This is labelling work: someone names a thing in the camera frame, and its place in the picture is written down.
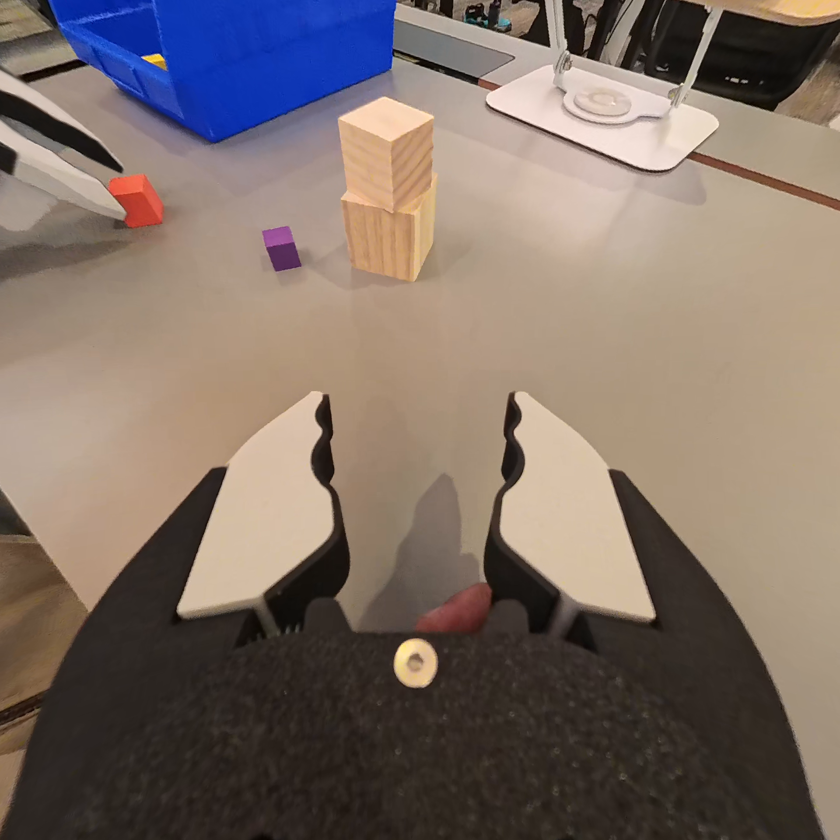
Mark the blue plastic bin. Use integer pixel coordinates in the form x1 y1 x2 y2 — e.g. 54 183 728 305
50 0 397 143

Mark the wooden display board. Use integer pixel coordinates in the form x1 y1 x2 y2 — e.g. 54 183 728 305
709 0 840 25

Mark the white folding stand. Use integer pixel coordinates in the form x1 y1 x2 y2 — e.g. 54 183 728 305
486 0 720 172

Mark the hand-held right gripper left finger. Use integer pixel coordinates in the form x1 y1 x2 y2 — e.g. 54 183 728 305
175 392 351 626

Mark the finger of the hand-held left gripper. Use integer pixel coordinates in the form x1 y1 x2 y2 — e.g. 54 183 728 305
0 69 126 175
0 138 128 235

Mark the red wooden cube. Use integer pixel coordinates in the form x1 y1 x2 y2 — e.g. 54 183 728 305
108 175 166 228

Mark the black office chair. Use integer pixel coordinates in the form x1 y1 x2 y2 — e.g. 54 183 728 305
630 14 840 112

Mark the purple wooden cube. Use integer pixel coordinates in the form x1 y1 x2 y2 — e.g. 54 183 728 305
262 226 303 273

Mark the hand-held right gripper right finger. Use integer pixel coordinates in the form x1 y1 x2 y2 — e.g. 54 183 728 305
483 392 657 628

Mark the large wooden cube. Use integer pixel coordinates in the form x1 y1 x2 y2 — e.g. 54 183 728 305
342 175 438 283

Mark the medium wooden cube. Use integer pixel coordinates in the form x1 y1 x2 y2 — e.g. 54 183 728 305
338 98 435 211

